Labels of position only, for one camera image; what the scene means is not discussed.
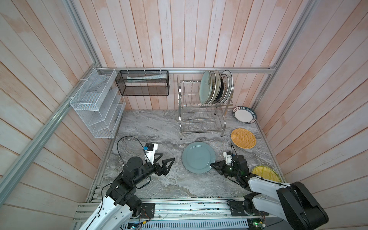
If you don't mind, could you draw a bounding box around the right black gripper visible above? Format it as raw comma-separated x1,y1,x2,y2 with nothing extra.
210,160,240,179

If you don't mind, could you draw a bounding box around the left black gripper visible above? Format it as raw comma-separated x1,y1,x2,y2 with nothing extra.
133,153,175,186

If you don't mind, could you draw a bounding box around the grey green plain plate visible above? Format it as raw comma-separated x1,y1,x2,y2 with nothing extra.
182,142,216,174

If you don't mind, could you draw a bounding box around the orange woven plate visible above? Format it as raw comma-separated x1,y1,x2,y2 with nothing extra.
231,128,256,149

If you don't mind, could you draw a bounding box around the stainless steel dish rack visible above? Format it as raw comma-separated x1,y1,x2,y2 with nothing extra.
177,80,233,139

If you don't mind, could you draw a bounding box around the white plate with lettered rim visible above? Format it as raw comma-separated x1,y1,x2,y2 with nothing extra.
232,106,257,124

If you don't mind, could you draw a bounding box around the light green flower plate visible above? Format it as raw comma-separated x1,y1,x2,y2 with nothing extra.
199,71,212,104

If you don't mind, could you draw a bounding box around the cream floral plate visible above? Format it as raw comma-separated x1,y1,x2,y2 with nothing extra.
213,71,220,104

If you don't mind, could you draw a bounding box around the sunburst plate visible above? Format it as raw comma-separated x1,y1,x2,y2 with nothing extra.
209,71,217,104
220,73,230,103

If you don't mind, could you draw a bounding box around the white plate with black emblem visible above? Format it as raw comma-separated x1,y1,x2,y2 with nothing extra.
225,70,233,100

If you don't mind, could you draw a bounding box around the dark blue oval plate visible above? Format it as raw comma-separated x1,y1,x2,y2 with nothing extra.
216,76,224,103

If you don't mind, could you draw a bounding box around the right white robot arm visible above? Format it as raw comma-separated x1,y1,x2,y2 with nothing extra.
211,155,329,230

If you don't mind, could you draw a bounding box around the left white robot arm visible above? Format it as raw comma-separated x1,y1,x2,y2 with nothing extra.
80,153,175,230

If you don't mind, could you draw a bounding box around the yellow woven plate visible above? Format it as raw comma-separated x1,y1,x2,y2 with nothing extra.
251,165,282,183

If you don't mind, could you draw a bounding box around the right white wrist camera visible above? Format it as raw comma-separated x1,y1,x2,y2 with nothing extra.
223,151,233,165

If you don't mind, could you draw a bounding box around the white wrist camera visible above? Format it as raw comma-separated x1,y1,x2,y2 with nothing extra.
143,143,158,164
223,151,233,165

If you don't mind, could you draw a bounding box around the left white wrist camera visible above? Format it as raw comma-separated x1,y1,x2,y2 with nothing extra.
143,143,158,164

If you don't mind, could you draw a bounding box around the aluminium front rail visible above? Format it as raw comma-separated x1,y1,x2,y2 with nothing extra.
72,197,244,222

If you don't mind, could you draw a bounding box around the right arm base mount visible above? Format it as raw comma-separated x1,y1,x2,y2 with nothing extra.
226,192,269,217

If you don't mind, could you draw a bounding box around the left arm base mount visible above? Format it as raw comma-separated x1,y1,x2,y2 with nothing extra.
126,195,155,219

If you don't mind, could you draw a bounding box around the black mesh wall basket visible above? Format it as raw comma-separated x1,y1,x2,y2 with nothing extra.
115,70,170,96

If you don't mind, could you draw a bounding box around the white mesh wall shelf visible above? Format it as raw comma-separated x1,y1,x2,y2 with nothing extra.
70,68,126,139

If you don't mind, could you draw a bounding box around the horizontal aluminium wall rail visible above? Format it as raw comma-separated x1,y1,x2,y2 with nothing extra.
101,67,276,74

